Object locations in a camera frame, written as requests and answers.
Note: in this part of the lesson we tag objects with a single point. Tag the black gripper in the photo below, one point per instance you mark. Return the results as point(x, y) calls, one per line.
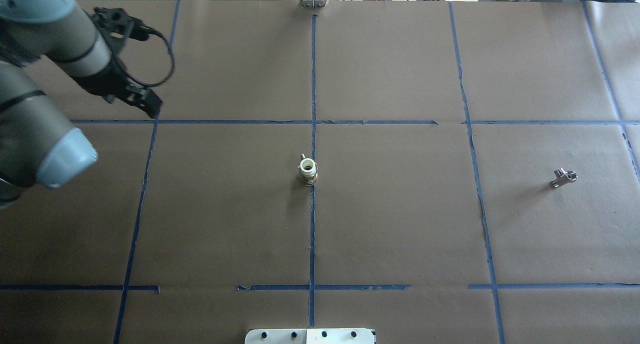
point(106, 80)

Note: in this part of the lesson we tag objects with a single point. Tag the white PPR brass pipe fitting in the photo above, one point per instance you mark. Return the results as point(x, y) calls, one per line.
point(307, 170)

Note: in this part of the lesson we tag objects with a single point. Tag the chrome angle valve fitting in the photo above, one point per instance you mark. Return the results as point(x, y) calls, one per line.
point(563, 177)

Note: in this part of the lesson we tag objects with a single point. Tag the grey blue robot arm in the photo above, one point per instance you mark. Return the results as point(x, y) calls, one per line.
point(38, 143)

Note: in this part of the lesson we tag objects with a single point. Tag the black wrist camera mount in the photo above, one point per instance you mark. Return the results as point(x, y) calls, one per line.
point(116, 23)

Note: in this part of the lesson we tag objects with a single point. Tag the white camera mast with base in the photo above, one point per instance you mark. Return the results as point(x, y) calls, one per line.
point(348, 335)

